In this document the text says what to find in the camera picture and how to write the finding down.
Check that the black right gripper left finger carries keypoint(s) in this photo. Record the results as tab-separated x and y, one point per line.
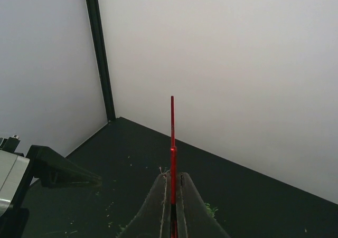
153	220

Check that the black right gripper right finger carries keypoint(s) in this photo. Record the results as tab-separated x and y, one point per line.
192	216

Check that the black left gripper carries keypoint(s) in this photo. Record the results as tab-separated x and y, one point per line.
53	171

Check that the red star tree topper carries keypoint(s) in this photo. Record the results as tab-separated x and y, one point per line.
173	173

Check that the small green christmas tree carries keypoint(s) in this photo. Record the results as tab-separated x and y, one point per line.
211	211

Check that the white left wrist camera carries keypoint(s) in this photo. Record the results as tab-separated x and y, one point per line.
13	168

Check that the black left rear frame post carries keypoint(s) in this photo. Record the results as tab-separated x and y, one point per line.
101	57

